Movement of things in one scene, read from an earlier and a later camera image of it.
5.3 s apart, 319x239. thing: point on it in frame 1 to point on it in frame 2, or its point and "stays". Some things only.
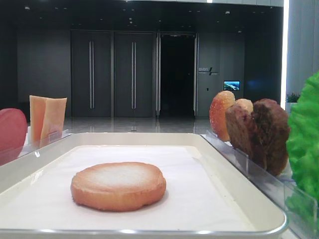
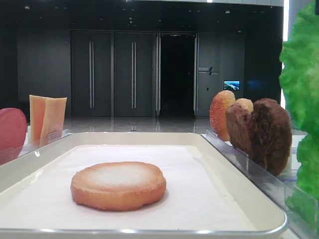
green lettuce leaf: x=303 y=139 to x=299 y=59
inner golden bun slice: x=245 y=103 stays
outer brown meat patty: x=270 y=134 stays
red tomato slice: x=13 y=131 stays
